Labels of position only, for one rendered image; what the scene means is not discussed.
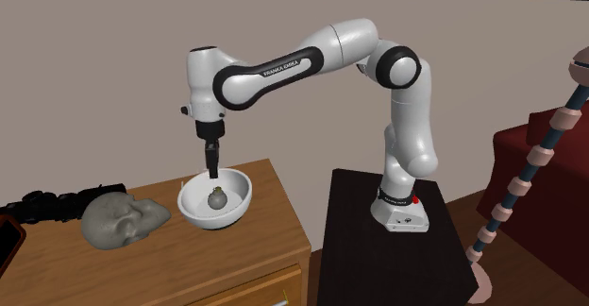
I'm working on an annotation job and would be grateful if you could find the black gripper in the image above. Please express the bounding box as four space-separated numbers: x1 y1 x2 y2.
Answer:
194 119 227 180

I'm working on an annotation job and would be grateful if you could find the white bowl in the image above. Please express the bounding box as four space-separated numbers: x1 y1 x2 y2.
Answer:
177 167 254 231

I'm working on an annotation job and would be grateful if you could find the small grey round vase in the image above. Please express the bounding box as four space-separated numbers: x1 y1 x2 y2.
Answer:
207 186 228 212

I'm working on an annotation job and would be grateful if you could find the wooden chest of drawers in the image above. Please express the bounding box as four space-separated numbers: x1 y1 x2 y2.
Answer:
0 158 313 306

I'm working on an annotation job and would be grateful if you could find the grey head bust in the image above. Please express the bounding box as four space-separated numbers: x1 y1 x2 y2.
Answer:
80 192 173 251

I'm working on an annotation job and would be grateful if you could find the long black lumpy object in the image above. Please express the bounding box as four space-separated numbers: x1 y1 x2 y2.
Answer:
0 183 128 226

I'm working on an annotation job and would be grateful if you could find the black robot stand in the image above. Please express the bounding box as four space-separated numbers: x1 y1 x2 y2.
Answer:
316 168 480 306

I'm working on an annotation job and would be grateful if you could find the black tablet with red edge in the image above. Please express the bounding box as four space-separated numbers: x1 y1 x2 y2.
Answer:
0 214 27 279

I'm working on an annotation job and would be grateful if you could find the floor lamp with pink beads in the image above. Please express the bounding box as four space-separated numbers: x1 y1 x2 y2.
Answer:
464 45 589 305

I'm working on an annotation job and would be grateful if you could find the dark red sofa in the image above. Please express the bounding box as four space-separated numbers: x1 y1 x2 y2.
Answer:
475 106 589 297

